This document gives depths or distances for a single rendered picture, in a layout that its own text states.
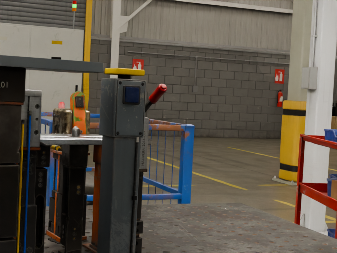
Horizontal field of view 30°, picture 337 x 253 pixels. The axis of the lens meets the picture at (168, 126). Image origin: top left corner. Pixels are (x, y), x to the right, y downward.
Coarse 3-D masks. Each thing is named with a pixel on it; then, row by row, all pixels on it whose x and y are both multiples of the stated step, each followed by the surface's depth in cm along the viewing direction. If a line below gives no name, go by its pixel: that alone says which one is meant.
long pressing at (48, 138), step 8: (40, 136) 149; (48, 136) 153; (56, 136) 154; (64, 136) 155; (80, 136) 156; (88, 136) 158; (96, 136) 160; (40, 144) 141; (56, 144) 143; (64, 144) 144; (72, 144) 145; (80, 144) 146; (88, 144) 147; (96, 144) 148
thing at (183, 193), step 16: (48, 112) 433; (96, 128) 327; (160, 128) 341; (176, 128) 344; (192, 128) 348; (192, 144) 348; (192, 160) 349; (48, 176) 321; (144, 176) 414; (48, 192) 320; (176, 192) 361
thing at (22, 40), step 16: (0, 32) 892; (16, 32) 901; (32, 32) 910; (48, 32) 918; (64, 32) 927; (80, 32) 936; (0, 48) 894; (16, 48) 902; (32, 48) 911; (48, 48) 920; (64, 48) 929; (80, 48) 938; (32, 80) 914; (48, 80) 923; (64, 80) 932; (80, 80) 941; (48, 96) 925; (64, 96) 934; (48, 128) 928
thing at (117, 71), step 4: (108, 68) 123; (112, 68) 121; (116, 68) 120; (120, 68) 120; (124, 68) 120; (108, 72) 123; (112, 72) 121; (116, 72) 120; (120, 72) 120; (124, 72) 120; (128, 72) 120; (132, 72) 121; (136, 72) 121; (140, 72) 122; (144, 72) 122; (120, 76) 122; (124, 76) 122; (128, 76) 122
